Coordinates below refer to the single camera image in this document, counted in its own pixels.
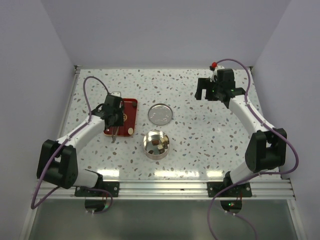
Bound metal serving tongs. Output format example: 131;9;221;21
111;91;124;144

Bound round silver tin lid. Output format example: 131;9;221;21
147;103;173;126

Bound dark brown chocolate piece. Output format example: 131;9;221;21
152;140;159;146

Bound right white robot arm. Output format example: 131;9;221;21
195;68;287;197

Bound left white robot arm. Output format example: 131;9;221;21
36;92;125;197

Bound round cream chocolate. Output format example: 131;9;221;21
127;128;134;135

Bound red rectangular tray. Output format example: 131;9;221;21
103;98;138;137

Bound round silver tin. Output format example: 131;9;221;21
142;130;170;160

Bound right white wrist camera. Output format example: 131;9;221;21
209;62;225;82

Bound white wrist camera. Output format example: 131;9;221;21
111;91;122;98
209;62;225;82

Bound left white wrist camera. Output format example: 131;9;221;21
111;91;122;98

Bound left black base bracket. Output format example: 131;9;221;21
74;181;120;198

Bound black base bracket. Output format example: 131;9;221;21
74;181;120;198
206;171;253;198

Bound aluminium front rail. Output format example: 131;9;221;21
32;178;295;200

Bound right black base bracket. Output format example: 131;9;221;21
206;171;253;198

